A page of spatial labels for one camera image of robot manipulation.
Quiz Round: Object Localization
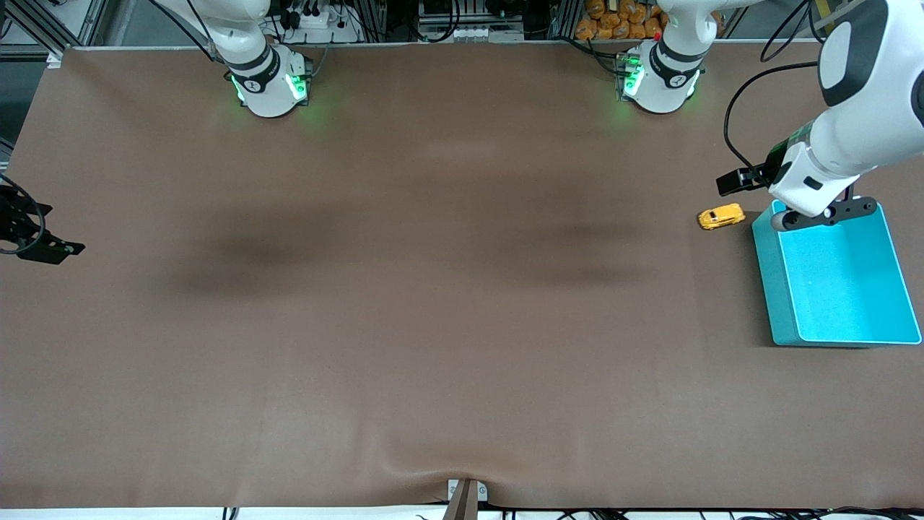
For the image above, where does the yellow beetle toy car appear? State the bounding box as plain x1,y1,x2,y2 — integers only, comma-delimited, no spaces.
697,203,746,231

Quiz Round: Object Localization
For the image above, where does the teal plastic storage bin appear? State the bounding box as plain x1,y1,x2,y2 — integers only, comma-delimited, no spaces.
751,199,923,349

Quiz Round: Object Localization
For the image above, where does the pile of orange objects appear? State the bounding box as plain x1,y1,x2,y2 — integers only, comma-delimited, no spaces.
575,0,665,40

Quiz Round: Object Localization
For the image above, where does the brown table cover mat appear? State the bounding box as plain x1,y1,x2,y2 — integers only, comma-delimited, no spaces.
0,42,924,510

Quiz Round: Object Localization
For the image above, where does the aluminium equipment rack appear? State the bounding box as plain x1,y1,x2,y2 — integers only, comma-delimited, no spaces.
361,0,578,43

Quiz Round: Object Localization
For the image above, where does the white power strip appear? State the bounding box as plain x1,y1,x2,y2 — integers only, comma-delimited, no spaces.
278,0,360,44

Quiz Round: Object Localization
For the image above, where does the aluminium frame rail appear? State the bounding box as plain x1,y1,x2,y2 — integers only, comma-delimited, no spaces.
0,0,109,59

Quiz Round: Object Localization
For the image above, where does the silver camera mount bracket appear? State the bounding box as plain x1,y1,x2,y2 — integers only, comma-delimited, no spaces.
446,478,489,520

